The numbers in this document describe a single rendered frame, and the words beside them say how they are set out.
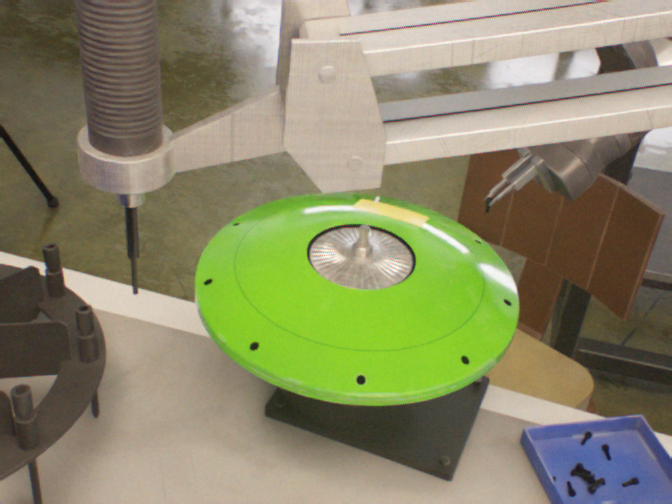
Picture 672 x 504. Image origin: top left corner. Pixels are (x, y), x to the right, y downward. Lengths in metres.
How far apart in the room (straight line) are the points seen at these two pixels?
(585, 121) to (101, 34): 0.26
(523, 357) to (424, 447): 0.62
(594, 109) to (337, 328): 0.37
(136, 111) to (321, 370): 0.37
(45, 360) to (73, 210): 1.98
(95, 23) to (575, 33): 0.24
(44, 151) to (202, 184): 0.50
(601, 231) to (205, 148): 1.07
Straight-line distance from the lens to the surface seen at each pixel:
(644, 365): 2.38
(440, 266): 0.93
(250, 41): 3.95
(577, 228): 1.57
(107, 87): 0.51
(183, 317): 1.11
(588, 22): 0.53
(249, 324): 0.86
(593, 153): 0.99
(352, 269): 0.90
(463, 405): 1.03
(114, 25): 0.50
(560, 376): 1.56
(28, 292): 1.03
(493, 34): 0.52
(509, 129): 0.54
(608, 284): 1.57
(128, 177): 0.53
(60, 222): 2.89
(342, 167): 0.53
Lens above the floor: 1.64
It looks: 37 degrees down
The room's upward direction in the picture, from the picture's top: 7 degrees clockwise
